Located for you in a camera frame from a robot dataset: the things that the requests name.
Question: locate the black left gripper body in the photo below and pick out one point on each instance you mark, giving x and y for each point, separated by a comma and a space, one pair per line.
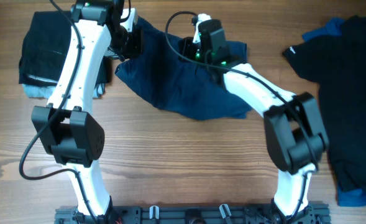
127, 45

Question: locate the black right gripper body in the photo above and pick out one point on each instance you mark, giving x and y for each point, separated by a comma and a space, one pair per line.
193, 50

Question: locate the navy blue shorts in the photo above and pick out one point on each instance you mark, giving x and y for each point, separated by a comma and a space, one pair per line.
167, 83

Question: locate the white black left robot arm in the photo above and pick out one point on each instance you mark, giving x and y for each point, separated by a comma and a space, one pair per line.
65, 126

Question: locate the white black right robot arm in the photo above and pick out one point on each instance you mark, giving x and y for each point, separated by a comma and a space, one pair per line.
295, 135

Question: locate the folded dark green trousers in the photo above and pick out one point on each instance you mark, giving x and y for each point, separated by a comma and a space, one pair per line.
44, 49

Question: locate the folded light grey garment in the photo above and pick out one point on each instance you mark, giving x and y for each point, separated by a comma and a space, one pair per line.
46, 91

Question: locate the black garment pile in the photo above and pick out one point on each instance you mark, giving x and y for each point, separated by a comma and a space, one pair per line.
337, 63

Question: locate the blue garment under pile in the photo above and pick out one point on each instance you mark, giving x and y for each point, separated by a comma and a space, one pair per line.
356, 197

